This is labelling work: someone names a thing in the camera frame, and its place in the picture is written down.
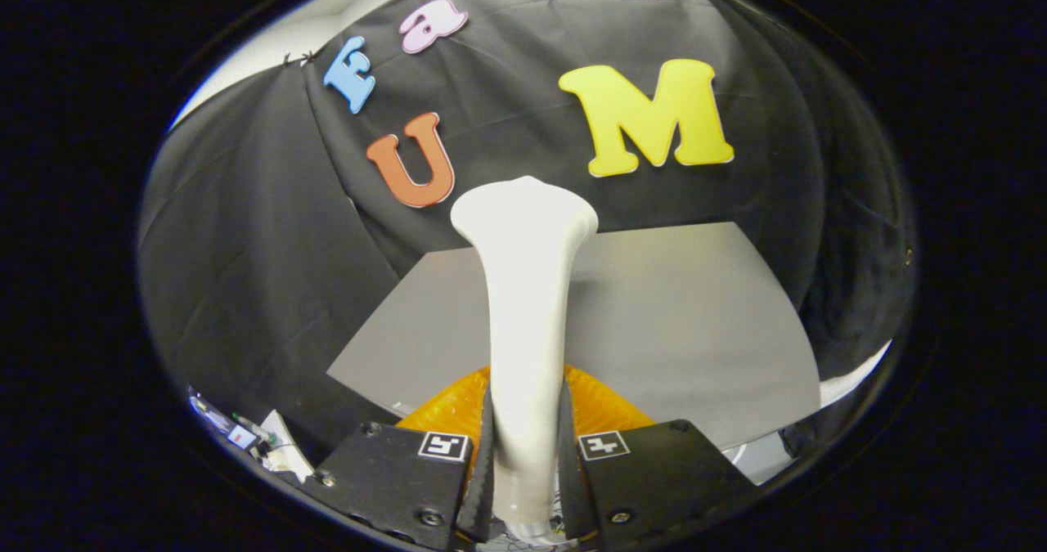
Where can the white paper sheets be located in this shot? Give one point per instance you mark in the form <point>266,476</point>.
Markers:
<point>286,450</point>

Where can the small white device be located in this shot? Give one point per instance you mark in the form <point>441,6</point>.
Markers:
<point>242,437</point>

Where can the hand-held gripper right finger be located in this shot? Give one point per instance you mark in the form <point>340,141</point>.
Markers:
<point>568,495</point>

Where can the black backdrop cloth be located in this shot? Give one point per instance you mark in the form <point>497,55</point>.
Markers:
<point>245,249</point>

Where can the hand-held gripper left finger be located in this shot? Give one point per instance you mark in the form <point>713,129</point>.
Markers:
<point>483,495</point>

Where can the grey cabinet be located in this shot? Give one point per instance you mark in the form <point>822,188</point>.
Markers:
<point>671,315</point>

